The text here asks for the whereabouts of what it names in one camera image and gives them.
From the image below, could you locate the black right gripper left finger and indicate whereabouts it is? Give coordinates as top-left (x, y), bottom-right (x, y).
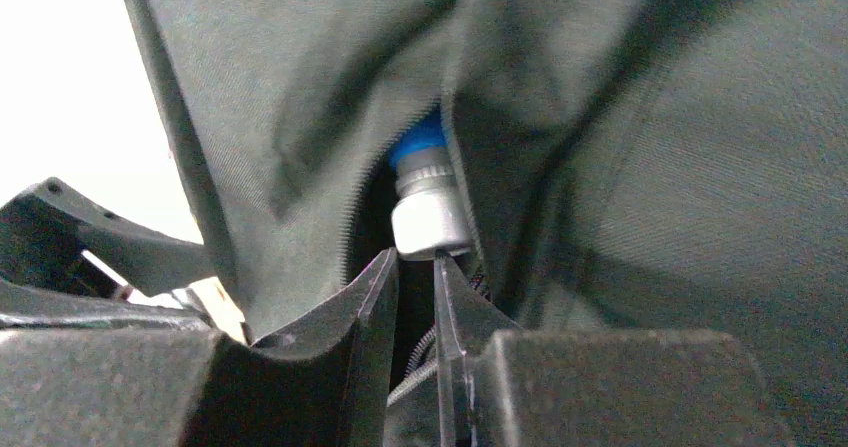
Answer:
top-left (1, 249), bottom-right (398, 446)

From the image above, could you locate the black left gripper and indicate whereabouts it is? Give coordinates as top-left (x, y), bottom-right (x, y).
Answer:
top-left (1, 177), bottom-right (215, 330)

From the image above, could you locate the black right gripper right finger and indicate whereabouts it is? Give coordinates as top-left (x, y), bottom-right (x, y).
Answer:
top-left (434, 253), bottom-right (795, 446)

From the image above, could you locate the black student backpack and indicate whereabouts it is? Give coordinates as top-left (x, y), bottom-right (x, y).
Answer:
top-left (125, 0), bottom-right (847, 446)

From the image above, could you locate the white blue bottle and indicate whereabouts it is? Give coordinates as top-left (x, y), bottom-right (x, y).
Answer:
top-left (389, 108), bottom-right (471, 261)

